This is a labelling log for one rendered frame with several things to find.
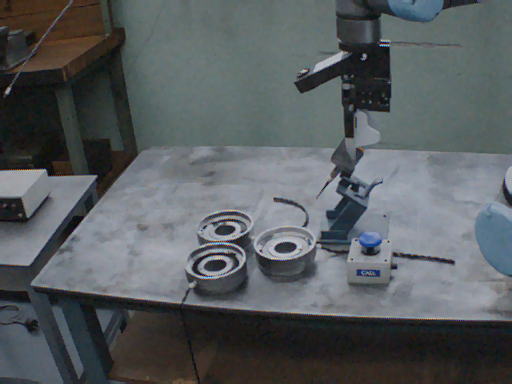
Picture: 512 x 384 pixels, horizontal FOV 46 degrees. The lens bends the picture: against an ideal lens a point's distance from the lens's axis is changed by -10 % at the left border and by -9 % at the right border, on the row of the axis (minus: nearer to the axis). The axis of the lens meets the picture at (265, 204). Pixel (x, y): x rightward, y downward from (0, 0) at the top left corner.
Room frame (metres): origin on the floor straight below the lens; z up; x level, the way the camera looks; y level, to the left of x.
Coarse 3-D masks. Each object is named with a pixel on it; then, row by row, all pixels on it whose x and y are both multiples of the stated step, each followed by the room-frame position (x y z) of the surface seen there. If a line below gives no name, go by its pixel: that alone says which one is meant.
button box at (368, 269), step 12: (384, 240) 0.90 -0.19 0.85; (360, 252) 0.88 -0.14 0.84; (372, 252) 0.87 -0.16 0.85; (384, 252) 0.87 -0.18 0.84; (348, 264) 0.86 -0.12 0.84; (360, 264) 0.85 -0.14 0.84; (372, 264) 0.84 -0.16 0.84; (384, 264) 0.84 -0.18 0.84; (396, 264) 0.87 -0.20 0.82; (348, 276) 0.86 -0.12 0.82; (360, 276) 0.85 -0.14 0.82; (372, 276) 0.84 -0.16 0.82; (384, 276) 0.84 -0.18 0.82
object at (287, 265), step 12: (276, 228) 0.99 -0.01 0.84; (288, 228) 0.99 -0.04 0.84; (300, 228) 0.98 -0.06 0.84; (264, 240) 0.97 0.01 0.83; (288, 240) 0.96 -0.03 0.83; (312, 240) 0.95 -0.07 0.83; (276, 252) 0.96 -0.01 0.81; (288, 252) 0.96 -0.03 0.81; (300, 252) 0.93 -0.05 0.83; (312, 252) 0.91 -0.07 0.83; (264, 264) 0.91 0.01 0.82; (276, 264) 0.89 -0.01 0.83; (288, 264) 0.89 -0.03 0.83; (300, 264) 0.90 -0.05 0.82; (288, 276) 0.90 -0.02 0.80
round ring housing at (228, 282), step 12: (192, 252) 0.94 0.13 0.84; (204, 252) 0.96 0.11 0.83; (228, 252) 0.95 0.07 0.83; (240, 252) 0.93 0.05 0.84; (192, 264) 0.92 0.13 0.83; (204, 264) 0.92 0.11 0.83; (216, 264) 0.93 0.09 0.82; (228, 264) 0.91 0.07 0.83; (240, 264) 0.89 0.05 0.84; (192, 276) 0.88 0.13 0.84; (216, 276) 0.86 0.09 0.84; (228, 276) 0.87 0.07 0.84; (240, 276) 0.88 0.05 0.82; (204, 288) 0.86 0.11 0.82; (216, 288) 0.86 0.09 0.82; (228, 288) 0.87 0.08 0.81
